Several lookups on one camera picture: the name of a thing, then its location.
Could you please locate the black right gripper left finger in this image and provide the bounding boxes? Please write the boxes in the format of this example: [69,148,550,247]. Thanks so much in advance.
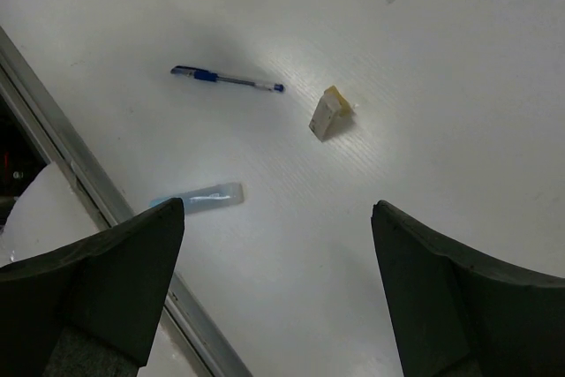
[1,198,185,376]

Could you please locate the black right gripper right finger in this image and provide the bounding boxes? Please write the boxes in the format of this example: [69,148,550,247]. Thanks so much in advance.
[372,200,564,376]

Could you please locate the blue ballpoint pen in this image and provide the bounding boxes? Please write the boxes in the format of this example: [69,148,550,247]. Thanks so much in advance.
[170,65,285,93]

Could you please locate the light blue highlighter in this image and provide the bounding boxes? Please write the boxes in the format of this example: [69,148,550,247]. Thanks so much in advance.
[149,183,245,215]

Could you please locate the white and yellow eraser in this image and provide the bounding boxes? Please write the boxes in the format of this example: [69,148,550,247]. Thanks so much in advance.
[309,86,353,142]

